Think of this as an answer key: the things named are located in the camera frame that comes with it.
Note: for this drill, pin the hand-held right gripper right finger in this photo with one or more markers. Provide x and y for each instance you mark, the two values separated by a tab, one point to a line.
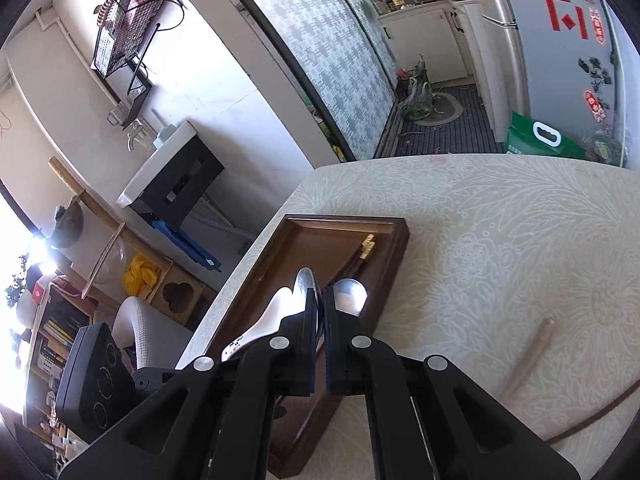
334	360

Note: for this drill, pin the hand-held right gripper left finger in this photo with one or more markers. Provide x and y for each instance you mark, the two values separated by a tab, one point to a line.
300	355

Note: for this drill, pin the white ceramic spoon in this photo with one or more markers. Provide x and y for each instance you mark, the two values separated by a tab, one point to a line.
272	317

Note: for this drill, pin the large metal spoon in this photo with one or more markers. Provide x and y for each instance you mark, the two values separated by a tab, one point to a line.
350	295

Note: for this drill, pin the small metal spoon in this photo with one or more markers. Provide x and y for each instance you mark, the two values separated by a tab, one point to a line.
306	285

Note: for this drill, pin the dark gold-tipped chopstick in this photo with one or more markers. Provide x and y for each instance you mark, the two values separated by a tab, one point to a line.
552	440
371	239
365	252

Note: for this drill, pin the dark wooden tray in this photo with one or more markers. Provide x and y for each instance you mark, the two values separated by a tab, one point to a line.
320	242

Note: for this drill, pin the light wooden chopstick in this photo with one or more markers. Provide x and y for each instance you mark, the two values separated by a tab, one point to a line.
527	357

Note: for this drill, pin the wooden bookshelf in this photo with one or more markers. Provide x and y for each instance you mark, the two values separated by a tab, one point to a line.
50	335

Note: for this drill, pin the white ribbed chair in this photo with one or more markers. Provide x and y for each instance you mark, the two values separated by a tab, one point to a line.
140	330

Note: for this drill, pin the yellow cloth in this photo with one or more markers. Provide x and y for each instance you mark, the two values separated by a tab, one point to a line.
140	275

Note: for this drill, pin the wooden box with cutout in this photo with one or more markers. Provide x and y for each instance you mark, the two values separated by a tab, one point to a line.
192	285

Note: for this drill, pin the dark hat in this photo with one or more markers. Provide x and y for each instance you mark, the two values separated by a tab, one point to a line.
65	225

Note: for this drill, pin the blue cloth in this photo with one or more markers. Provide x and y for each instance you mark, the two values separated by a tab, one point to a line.
190	247

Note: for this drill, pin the long wooden pole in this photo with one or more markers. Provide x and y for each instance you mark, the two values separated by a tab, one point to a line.
95	205

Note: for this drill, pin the metal faucet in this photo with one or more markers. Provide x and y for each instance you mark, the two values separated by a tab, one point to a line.
131	130

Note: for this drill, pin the pale blue container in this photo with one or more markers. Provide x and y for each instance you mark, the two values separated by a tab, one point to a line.
167	133

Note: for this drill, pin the oval floor rug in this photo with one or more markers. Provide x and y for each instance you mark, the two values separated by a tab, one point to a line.
442	110

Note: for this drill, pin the bag of vegetables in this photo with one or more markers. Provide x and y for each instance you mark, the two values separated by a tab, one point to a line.
417	92

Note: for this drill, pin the green paper bag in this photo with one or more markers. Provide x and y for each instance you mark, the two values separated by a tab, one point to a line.
525	142

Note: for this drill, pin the patterned sliding door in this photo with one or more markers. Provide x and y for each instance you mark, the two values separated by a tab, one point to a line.
320	50

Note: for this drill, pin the white kitchen cabinet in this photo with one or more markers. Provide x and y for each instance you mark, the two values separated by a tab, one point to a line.
430	35

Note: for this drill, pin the silver refrigerator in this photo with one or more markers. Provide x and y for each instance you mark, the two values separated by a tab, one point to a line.
550	60

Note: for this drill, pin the white wall sink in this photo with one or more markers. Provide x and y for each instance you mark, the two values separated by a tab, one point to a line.
175	180

